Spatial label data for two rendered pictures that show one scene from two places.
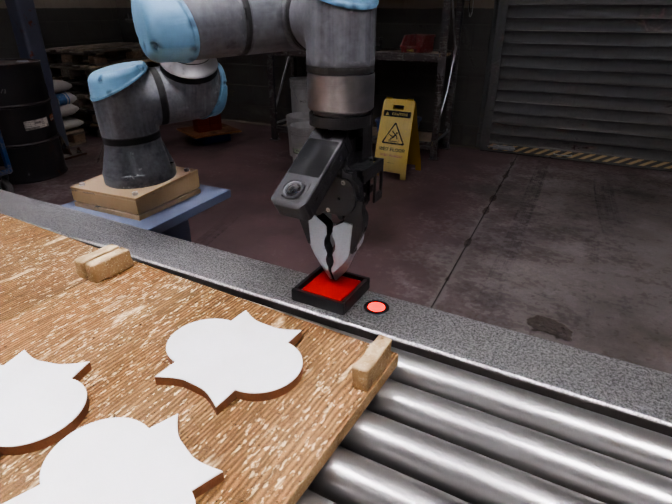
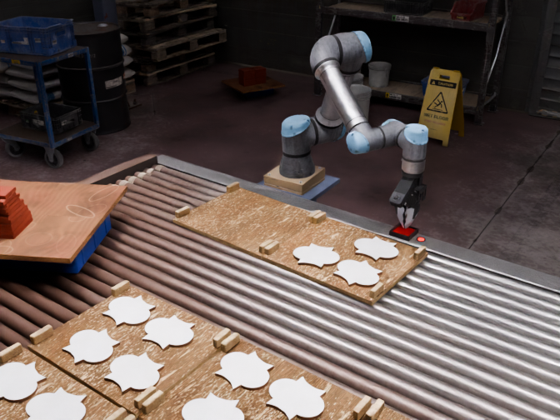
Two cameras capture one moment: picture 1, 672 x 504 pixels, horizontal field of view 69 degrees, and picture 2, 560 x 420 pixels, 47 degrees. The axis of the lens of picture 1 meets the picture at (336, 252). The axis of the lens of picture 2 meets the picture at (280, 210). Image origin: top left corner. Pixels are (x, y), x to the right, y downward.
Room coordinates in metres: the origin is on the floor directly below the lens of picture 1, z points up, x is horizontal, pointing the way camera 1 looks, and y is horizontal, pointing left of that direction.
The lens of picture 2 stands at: (-1.44, 0.17, 2.00)
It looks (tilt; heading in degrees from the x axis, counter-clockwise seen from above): 27 degrees down; 8
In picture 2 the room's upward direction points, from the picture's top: straight up
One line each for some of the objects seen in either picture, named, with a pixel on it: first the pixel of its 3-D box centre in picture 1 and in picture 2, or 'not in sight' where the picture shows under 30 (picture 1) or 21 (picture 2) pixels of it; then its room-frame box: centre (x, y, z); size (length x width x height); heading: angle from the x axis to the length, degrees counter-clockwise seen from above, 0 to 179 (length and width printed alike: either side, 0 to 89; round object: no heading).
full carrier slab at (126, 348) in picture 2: not in sight; (132, 338); (-0.15, 0.74, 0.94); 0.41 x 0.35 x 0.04; 61
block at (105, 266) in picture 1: (110, 264); (319, 217); (0.57, 0.30, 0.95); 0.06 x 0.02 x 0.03; 149
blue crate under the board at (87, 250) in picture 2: not in sight; (50, 234); (0.30, 1.17, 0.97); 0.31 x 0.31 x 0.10; 1
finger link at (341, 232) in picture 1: (351, 244); (412, 215); (0.57, -0.02, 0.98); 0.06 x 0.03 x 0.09; 151
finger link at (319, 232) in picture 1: (330, 239); (404, 212); (0.58, 0.01, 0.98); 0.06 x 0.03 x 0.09; 151
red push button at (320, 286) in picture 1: (331, 289); (403, 232); (0.55, 0.01, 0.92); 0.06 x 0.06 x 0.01; 61
